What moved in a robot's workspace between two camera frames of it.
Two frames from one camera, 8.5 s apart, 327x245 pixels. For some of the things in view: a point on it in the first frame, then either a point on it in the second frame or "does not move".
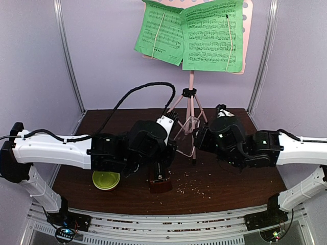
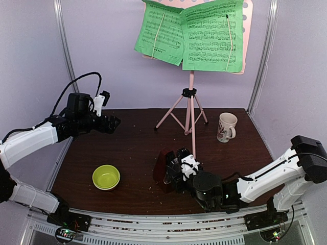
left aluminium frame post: x=57 y=4 does not move
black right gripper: x=201 y=139 -> x=175 y=172
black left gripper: x=167 y=160 -> x=110 y=127
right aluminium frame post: x=269 y=43 does not move
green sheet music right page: x=213 y=39 does not move
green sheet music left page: x=169 y=44 does not move
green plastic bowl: x=105 y=180 does not move
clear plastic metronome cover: x=184 y=143 -> x=173 y=174
